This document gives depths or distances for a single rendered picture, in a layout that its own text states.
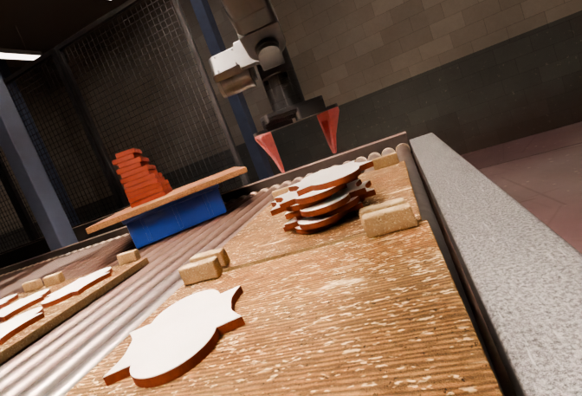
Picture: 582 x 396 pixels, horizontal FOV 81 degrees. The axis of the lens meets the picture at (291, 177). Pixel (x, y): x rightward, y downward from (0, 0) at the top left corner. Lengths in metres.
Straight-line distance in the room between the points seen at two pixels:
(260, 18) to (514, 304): 0.40
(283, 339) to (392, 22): 5.09
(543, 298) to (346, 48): 5.12
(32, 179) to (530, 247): 2.22
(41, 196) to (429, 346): 2.19
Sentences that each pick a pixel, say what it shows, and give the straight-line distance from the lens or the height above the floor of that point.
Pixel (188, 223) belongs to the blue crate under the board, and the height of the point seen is 0.94.
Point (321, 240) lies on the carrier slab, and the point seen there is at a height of 0.94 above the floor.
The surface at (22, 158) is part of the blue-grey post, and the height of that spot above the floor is 1.47.
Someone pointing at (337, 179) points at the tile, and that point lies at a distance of 0.48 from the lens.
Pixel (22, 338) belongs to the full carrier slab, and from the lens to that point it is 0.72.
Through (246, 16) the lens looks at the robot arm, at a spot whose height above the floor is 1.24.
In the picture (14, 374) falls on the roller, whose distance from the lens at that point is 0.63.
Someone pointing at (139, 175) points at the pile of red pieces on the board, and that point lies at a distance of 1.33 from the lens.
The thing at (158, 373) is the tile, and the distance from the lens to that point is 0.32.
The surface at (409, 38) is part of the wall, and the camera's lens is 5.22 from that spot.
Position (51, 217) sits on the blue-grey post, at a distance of 2.29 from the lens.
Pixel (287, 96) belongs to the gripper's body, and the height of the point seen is 1.14.
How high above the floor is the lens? 1.08
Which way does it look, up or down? 7 degrees down
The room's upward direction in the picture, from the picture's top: 21 degrees counter-clockwise
